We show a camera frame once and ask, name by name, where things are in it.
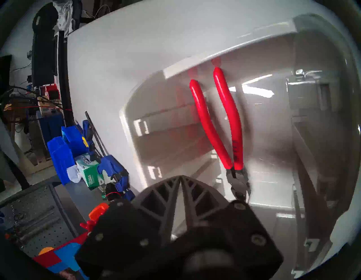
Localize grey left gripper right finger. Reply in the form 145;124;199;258
180;176;284;280

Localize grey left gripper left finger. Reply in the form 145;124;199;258
75;175;184;280

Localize red-handled pliers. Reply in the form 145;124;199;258
189;66;251;204

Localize beige plastic storage bin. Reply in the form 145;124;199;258
120;14;361;278

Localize green white Kimtech wipes box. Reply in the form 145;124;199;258
67;154;109;189

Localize blue cleaning cloths box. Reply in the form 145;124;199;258
32;231;95;280

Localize brown cardboard box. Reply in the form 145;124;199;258
38;96;62;115

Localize black circuit board device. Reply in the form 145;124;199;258
102;183;124;200

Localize red plastic parts bin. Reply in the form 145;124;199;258
80;203;110;232

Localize plain blue bar clamp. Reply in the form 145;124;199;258
97;155;136;201

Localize blue plastic bin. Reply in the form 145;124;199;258
47;136;76;185
61;124;89;157

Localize grey perforated pegboard panel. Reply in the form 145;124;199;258
0;181;81;250

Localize blue bar clamp yellow label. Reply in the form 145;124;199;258
75;111;108;158

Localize dark blue equipment case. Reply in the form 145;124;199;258
37;113;65;141

